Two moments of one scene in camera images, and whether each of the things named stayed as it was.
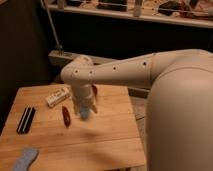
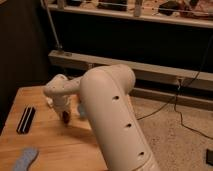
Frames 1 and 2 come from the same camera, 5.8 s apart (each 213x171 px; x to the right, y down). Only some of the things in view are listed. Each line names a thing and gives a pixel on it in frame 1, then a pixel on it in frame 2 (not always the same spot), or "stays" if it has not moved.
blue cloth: [23, 163] stays
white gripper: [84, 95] → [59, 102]
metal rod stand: [59, 46] stays
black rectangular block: [26, 120] stays
